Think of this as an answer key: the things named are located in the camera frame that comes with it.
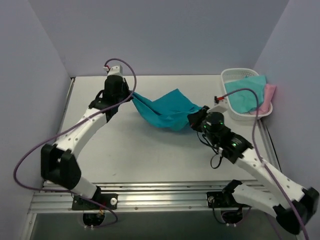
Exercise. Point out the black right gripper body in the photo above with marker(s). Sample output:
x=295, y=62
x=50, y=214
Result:
x=195, y=119

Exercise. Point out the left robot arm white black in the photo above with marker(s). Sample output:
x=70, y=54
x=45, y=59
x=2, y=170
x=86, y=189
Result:
x=59, y=160

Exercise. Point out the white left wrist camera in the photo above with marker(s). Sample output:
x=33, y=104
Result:
x=116, y=70

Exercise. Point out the aluminium rail frame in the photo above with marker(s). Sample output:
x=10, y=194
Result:
x=155, y=168

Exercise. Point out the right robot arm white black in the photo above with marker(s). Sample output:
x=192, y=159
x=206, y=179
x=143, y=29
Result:
x=291, y=204

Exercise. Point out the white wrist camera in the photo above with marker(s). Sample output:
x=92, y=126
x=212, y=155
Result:
x=116, y=70
x=220, y=105

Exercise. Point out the teal t shirt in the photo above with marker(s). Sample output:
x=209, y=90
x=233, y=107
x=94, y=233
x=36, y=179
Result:
x=169, y=111

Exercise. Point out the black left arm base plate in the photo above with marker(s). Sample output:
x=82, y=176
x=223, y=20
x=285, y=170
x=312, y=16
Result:
x=110, y=200

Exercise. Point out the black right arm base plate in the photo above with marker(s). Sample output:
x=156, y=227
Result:
x=218, y=199

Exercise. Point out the pink shirt in basket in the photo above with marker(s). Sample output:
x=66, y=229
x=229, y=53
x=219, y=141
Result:
x=265, y=107

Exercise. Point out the white plastic laundry basket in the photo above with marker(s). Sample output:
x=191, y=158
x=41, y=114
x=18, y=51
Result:
x=233, y=74

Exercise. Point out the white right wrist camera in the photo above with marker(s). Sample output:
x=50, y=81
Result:
x=220, y=105

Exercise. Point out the light teal shirt in basket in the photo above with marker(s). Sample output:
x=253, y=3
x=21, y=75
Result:
x=244, y=101

